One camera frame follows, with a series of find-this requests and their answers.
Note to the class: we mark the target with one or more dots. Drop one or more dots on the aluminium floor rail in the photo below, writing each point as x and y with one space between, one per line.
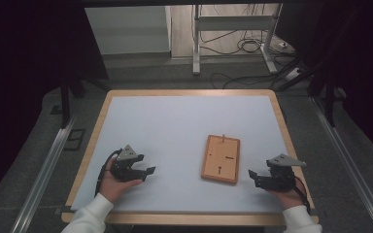
43 179
353 161

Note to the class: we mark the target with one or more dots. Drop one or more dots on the white metal desk frame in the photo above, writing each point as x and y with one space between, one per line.
230 23

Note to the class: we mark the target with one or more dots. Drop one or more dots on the white cabinet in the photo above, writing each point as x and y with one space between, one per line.
128 30

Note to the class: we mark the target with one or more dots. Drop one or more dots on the dark curtain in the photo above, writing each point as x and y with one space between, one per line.
22 64
359 64

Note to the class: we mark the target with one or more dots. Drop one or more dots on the white power strip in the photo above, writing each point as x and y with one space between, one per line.
293 73

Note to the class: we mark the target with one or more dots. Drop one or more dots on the white table mat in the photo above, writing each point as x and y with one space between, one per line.
175 129

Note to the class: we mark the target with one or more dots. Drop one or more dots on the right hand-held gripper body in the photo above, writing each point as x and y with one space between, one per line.
280 179

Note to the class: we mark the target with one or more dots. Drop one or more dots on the person's left hand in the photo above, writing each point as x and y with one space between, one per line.
111 189

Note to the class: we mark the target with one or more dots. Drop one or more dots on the wooden photo frame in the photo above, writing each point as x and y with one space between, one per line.
221 161

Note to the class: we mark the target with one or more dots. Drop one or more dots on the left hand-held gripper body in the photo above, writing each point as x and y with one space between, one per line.
124 168

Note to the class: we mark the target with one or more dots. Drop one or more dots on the black stand leg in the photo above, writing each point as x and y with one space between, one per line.
65 103
329 103

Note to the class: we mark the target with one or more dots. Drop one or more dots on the person's right hand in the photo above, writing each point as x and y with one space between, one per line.
289 199

